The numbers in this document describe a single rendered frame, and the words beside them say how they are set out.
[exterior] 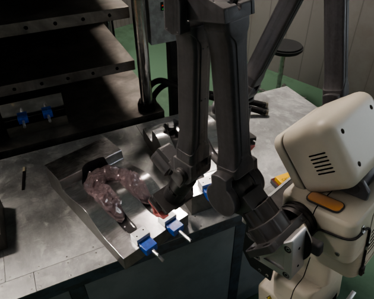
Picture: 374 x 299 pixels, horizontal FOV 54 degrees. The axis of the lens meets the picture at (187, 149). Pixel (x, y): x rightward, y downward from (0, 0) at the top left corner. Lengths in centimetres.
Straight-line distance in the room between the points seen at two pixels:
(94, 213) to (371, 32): 288
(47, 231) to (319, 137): 96
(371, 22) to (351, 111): 276
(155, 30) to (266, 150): 79
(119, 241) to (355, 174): 73
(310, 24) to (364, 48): 55
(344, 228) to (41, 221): 100
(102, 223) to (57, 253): 17
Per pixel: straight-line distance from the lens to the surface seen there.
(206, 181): 127
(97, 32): 220
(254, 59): 112
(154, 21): 187
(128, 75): 227
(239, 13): 62
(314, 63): 386
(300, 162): 80
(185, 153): 80
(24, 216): 144
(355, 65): 369
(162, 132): 147
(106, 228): 123
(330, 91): 105
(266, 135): 171
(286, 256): 76
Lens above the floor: 178
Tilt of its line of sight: 38 degrees down
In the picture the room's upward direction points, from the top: 1 degrees counter-clockwise
